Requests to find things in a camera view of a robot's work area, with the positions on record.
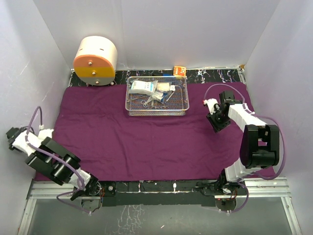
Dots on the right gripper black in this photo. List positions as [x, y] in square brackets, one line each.
[217, 127]

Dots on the wire mesh metal tray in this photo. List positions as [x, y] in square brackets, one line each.
[176, 100]

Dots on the purple cloth wrap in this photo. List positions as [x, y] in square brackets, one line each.
[94, 125]

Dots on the round white drawer box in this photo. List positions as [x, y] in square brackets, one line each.
[96, 60]

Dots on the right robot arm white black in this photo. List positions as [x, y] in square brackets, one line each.
[260, 146]

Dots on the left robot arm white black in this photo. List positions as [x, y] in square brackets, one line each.
[52, 160]

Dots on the metal surgical scissors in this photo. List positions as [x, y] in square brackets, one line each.
[144, 100]

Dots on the orange small box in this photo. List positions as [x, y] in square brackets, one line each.
[179, 71]

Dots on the small blue white packet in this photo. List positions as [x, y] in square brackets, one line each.
[158, 96]

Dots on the beige bandage roll packet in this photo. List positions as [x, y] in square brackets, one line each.
[163, 87]

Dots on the white gauze packet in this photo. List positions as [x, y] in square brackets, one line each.
[143, 87]

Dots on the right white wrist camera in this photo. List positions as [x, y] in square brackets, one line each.
[212, 105]

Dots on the black base frame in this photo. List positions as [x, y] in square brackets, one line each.
[182, 192]

